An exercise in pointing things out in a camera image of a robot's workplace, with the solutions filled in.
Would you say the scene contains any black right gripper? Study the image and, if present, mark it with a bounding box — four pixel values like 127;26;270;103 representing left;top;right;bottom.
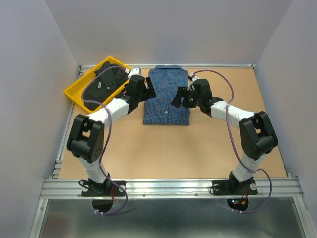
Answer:
170;87;201;109

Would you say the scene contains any blue plaid long sleeve shirt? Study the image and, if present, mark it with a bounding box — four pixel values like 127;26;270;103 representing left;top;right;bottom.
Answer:
143;65;190;126

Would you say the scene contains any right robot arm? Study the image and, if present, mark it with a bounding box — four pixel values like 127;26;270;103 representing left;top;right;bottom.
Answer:
171;79;278;196

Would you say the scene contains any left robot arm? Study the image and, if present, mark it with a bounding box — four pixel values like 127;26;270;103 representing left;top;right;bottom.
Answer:
67;75;156;196

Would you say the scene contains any black striped shirt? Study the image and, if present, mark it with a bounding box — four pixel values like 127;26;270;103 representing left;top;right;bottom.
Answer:
83;61;129;103

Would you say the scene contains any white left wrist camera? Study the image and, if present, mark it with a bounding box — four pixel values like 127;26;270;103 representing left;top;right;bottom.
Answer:
125;67;141;79

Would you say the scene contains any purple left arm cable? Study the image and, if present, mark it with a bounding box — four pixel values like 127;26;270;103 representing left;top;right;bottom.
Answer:
81;66;129;216

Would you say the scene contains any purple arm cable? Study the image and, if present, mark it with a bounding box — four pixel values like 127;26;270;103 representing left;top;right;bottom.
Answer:
81;66;129;216
188;69;273;214

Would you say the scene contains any aluminium back rail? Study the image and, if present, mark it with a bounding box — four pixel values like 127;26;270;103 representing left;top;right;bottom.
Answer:
79;63;256;70

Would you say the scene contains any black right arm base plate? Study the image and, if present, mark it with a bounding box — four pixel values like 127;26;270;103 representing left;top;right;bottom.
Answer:
212;179;258;196

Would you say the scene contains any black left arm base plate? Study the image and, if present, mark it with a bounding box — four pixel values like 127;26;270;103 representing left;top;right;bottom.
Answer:
78;179;126;198

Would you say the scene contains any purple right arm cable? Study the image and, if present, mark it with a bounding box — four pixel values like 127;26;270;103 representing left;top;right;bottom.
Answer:
188;69;273;214

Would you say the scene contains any aluminium front rail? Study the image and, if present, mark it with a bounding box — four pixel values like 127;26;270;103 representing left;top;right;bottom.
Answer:
40;178;304;200

